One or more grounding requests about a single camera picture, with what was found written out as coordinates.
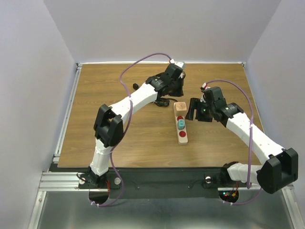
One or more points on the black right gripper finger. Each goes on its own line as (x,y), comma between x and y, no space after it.
(192,108)
(198,109)

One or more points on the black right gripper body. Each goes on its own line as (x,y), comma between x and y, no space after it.
(211,108)

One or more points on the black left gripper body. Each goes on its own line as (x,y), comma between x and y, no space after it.
(172,85)

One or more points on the white power strip red sockets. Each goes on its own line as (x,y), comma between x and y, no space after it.
(181,134)

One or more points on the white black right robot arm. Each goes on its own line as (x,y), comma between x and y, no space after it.
(279,166)

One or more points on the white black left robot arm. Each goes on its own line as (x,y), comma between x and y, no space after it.
(109,122)

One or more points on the beige cube adapter dragon print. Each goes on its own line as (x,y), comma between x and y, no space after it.
(180,107)

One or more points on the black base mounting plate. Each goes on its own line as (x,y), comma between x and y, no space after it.
(107,197)

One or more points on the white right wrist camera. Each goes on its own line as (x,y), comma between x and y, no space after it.
(203,88)

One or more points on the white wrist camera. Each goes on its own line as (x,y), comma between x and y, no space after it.
(180,64)
(203,88)

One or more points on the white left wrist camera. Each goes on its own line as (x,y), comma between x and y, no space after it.
(180,64)

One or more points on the aluminium left side rail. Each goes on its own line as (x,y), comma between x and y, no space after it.
(57,152)

